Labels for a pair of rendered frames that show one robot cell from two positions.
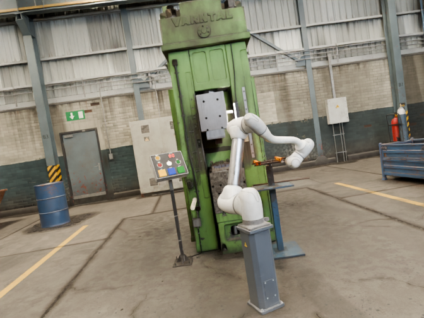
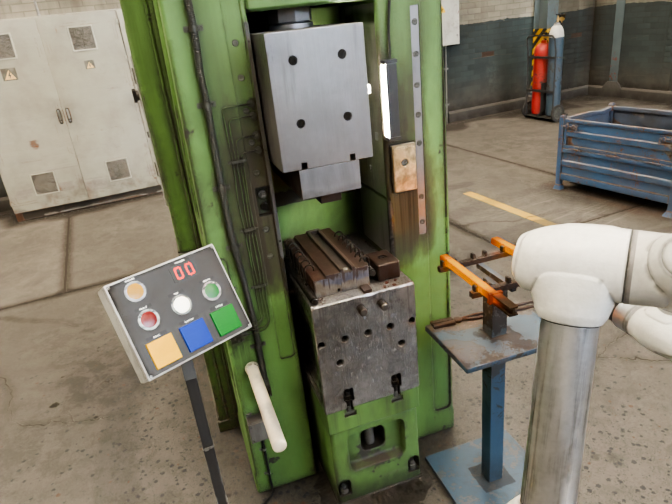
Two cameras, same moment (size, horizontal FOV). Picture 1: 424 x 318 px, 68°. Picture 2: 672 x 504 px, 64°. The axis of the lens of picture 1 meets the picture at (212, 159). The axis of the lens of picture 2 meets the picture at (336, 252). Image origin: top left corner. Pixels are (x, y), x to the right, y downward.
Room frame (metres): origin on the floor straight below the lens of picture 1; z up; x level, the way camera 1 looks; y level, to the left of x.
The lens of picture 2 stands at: (1.81, 0.42, 1.79)
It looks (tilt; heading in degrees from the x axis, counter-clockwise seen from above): 24 degrees down; 343
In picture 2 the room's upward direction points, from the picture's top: 6 degrees counter-clockwise
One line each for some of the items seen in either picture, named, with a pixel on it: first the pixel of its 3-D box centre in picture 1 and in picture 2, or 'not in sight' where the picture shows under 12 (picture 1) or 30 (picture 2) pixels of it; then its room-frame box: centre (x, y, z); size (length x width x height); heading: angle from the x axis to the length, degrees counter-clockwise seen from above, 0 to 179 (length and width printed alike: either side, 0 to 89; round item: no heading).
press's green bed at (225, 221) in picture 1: (234, 225); (352, 405); (3.62, -0.14, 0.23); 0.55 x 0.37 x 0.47; 179
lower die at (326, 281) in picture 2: (220, 165); (323, 258); (3.61, -0.08, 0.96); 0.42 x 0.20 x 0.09; 179
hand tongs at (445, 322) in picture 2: (281, 181); (507, 309); (3.31, -0.69, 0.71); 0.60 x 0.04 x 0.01; 83
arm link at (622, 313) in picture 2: not in sight; (631, 316); (2.76, -0.69, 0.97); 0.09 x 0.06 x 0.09; 90
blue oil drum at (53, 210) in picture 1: (52, 203); not in sight; (6.66, 3.52, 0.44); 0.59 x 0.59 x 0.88
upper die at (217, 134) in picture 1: (215, 134); (311, 165); (3.61, -0.08, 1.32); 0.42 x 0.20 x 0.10; 179
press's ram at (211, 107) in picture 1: (216, 112); (315, 91); (3.61, -0.13, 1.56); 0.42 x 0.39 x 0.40; 179
